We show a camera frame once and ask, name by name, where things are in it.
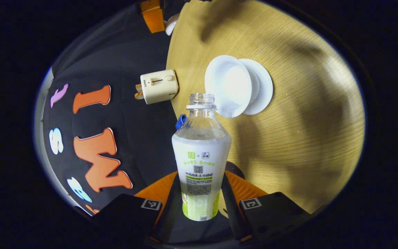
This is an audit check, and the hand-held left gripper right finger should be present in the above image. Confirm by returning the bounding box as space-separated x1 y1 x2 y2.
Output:
221 171 312 242

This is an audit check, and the white teacup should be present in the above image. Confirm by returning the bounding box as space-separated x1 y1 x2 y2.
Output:
204 55 260 118

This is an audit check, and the clear water bottle white label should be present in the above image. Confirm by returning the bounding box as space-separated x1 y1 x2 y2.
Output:
171 93 232 222

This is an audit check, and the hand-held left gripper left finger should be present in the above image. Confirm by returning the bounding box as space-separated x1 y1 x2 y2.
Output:
92 171 182 242

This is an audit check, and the black backdrop cloth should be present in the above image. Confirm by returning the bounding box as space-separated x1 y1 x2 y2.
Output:
33 0 186 215

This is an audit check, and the white saucer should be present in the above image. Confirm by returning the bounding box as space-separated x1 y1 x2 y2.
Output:
239 58 274 116

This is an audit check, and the white toaster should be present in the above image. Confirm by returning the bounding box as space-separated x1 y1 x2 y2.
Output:
140 69 179 105

